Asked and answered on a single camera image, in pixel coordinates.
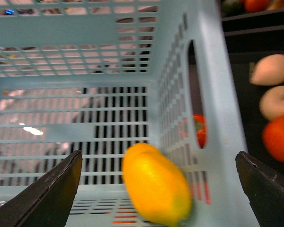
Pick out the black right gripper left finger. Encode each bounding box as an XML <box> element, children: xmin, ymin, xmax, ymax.
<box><xmin>0</xmin><ymin>150</ymin><xmax>82</xmax><ymax>227</ymax></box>

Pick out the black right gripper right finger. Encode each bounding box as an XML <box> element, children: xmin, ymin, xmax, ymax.
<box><xmin>235</xmin><ymin>151</ymin><xmax>284</xmax><ymax>227</ymax></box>

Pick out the yellow lemon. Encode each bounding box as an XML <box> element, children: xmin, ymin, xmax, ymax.
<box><xmin>121</xmin><ymin>143</ymin><xmax>192</xmax><ymax>227</ymax></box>

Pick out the light blue plastic basket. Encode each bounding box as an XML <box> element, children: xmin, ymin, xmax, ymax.
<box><xmin>0</xmin><ymin>0</ymin><xmax>258</xmax><ymax>227</ymax></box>

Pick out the black produce shelf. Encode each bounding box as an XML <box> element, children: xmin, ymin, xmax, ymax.
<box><xmin>222</xmin><ymin>8</ymin><xmax>284</xmax><ymax>175</ymax></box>

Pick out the large orange tangerine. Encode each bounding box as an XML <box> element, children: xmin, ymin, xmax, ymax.
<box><xmin>262</xmin><ymin>115</ymin><xmax>284</xmax><ymax>163</ymax></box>

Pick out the orange persimmon green leaf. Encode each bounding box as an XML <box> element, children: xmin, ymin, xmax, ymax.
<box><xmin>193</xmin><ymin>114</ymin><xmax>207</xmax><ymax>148</ymax></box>

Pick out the white pear with stem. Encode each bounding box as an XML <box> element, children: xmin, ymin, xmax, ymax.
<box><xmin>249</xmin><ymin>54</ymin><xmax>284</xmax><ymax>86</ymax></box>

